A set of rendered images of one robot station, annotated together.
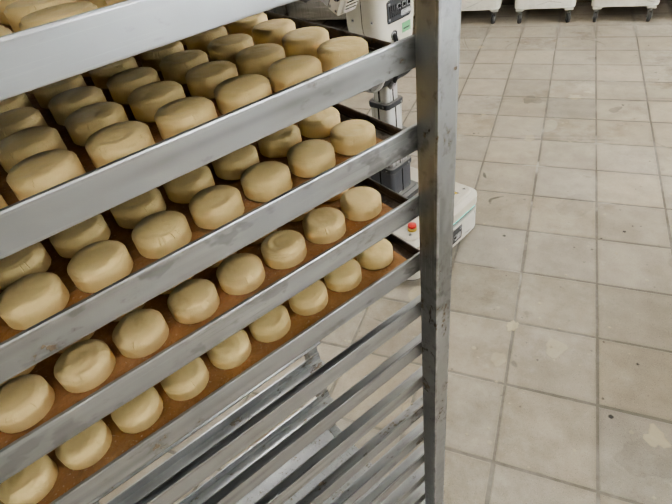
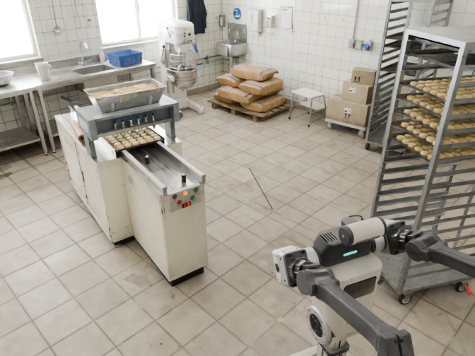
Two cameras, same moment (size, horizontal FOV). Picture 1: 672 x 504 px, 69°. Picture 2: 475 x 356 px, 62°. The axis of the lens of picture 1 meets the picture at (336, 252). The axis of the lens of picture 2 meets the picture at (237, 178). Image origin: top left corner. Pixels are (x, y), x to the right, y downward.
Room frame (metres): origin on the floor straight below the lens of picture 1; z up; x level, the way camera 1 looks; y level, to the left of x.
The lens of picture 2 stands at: (3.14, -0.36, 2.17)
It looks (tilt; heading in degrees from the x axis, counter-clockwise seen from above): 29 degrees down; 198
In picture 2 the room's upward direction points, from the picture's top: straight up
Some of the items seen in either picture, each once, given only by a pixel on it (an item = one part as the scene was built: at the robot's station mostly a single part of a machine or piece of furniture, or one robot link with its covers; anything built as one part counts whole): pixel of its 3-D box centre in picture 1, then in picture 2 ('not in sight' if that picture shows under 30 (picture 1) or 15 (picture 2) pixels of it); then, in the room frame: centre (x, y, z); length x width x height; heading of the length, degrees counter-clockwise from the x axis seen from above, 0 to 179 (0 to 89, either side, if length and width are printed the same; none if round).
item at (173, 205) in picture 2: not in sight; (184, 197); (1.07, -1.38, 0.77); 0.24 x 0.04 x 0.14; 143
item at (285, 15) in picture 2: not in sight; (286, 19); (-3.43, -1.61, 1.37); 0.27 x 0.02 x 0.40; 62
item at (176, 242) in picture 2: not in sight; (165, 212); (0.85, -1.67, 0.45); 0.70 x 0.34 x 0.90; 53
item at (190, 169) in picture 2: not in sight; (143, 133); (0.36, -2.07, 0.87); 2.01 x 0.03 x 0.07; 53
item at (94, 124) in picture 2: not in sight; (130, 125); (0.55, -2.07, 1.01); 0.72 x 0.33 x 0.34; 143
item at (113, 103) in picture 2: not in sight; (126, 96); (0.55, -2.07, 1.25); 0.56 x 0.29 x 0.14; 143
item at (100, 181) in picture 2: not in sight; (119, 168); (0.26, -2.45, 0.42); 1.28 x 0.72 x 0.84; 53
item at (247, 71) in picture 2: not in sight; (253, 72); (-2.98, -2.02, 0.62); 0.72 x 0.42 x 0.17; 69
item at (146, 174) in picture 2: not in sight; (110, 140); (0.59, -2.25, 0.87); 2.01 x 0.03 x 0.07; 53
